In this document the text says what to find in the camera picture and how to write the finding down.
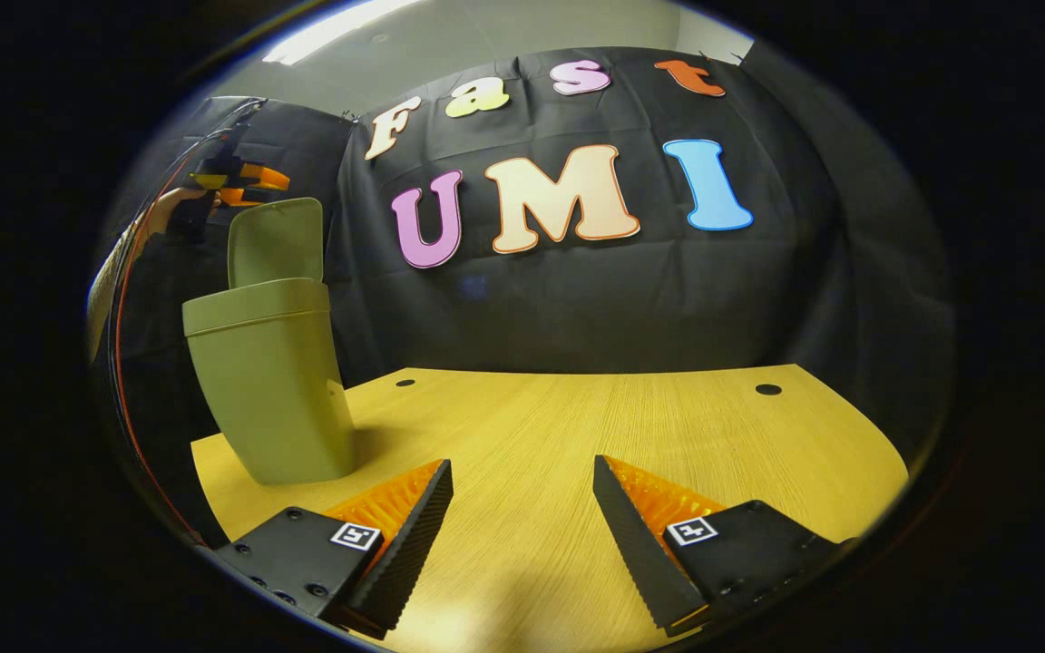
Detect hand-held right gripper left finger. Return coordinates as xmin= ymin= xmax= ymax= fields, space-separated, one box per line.
xmin=213 ymin=457 xmax=456 ymax=638

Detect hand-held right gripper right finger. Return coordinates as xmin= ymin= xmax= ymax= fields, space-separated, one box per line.
xmin=592 ymin=453 xmax=860 ymax=635

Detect green desktop garbage bin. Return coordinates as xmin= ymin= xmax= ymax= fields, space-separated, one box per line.
xmin=181 ymin=196 xmax=358 ymax=487

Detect wooden desktop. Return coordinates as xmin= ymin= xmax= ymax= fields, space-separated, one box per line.
xmin=189 ymin=363 xmax=912 ymax=653

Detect ceiling light panel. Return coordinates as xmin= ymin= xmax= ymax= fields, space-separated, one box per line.
xmin=260 ymin=0 xmax=425 ymax=67

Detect black backdrop cloth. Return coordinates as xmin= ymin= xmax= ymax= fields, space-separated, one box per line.
xmin=87 ymin=45 xmax=958 ymax=477

